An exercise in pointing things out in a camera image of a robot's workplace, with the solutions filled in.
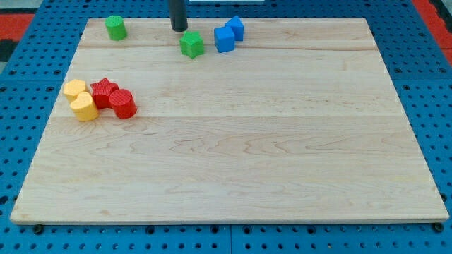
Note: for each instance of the green star block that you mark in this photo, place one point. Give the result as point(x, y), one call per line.
point(191, 44)

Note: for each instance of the red star block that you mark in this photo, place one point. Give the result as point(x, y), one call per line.
point(101, 92)

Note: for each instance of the light wooden board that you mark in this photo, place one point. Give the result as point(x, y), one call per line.
point(299, 124)

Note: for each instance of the blue cube block front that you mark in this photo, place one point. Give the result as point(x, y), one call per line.
point(224, 39)

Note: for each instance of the blue block rear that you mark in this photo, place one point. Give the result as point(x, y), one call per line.
point(237, 26)

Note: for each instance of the red cylinder block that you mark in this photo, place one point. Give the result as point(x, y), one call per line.
point(122, 103)

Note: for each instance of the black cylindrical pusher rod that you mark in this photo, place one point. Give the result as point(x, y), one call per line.
point(178, 15)

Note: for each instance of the yellow heart block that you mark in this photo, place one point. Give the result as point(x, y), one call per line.
point(84, 107)

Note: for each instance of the green cylinder block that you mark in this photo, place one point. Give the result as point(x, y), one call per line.
point(115, 27)

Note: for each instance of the yellow hexagon block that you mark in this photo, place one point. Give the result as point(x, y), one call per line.
point(73, 88)

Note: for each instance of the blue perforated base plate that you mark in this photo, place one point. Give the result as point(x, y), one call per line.
point(33, 75)

